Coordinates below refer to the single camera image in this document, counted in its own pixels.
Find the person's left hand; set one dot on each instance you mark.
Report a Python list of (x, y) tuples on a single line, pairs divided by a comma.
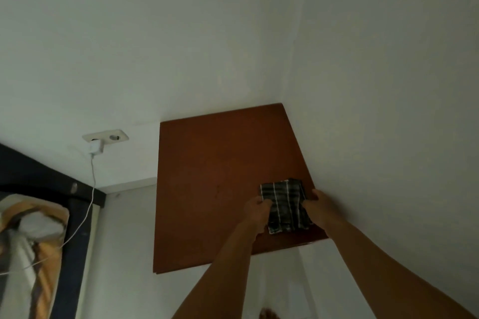
[(255, 214)]

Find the person's right hand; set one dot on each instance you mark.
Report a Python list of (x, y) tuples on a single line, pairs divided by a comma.
[(320, 210)]

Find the person's left thumb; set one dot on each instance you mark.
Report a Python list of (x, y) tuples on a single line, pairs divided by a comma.
[(264, 203)]

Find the person's right thumb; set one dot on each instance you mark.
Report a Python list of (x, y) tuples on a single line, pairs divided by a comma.
[(309, 204)]

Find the dark plaid cloth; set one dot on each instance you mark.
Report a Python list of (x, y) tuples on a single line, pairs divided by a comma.
[(284, 206)]

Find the person's right forearm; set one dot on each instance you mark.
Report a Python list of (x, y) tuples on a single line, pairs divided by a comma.
[(378, 270)]

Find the person's left forearm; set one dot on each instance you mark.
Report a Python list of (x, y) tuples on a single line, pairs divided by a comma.
[(220, 274)]

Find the white charger plug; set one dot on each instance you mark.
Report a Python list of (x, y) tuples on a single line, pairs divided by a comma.
[(96, 146)]

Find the orange and white patterned pillow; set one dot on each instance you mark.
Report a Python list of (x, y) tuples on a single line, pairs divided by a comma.
[(28, 255)]

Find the white wall socket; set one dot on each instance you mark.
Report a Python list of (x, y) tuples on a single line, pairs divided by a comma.
[(106, 136)]

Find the black bed frame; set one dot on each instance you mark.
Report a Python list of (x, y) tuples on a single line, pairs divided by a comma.
[(33, 176)]

